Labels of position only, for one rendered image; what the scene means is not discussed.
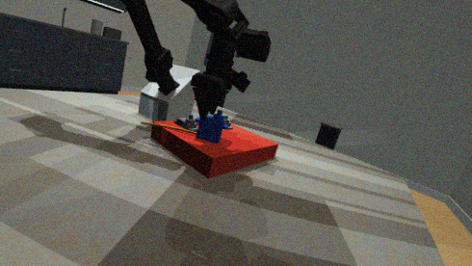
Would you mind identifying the red flat deck plate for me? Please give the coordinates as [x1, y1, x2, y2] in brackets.
[150, 114, 279, 178]

